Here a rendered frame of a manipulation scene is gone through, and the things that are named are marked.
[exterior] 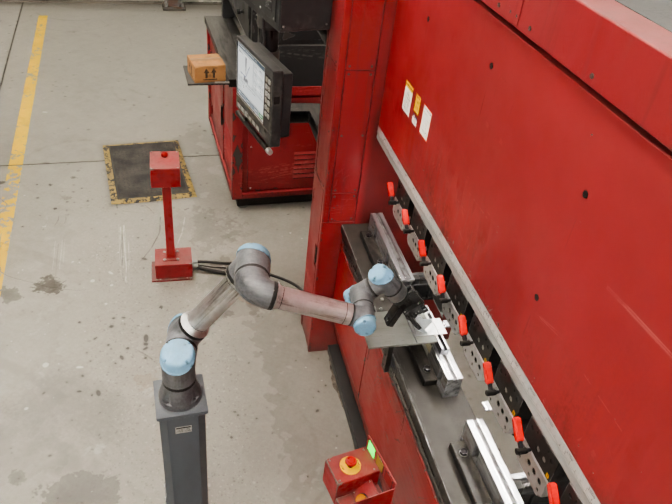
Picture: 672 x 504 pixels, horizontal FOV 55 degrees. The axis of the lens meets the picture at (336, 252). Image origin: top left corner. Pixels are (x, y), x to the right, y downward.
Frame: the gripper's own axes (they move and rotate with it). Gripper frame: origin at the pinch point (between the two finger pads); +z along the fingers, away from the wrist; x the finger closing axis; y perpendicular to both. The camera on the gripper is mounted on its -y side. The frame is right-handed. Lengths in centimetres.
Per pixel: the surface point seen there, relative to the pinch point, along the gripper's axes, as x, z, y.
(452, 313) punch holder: -17.3, -16.1, 15.3
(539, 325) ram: -59, -41, 38
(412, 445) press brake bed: -32.6, 14.3, -24.3
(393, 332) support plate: -1.3, -6.7, -8.9
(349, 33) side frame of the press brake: 86, -71, 40
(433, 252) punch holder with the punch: 6.8, -21.5, 20.3
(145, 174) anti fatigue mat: 284, 4, -147
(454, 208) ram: 0, -39, 36
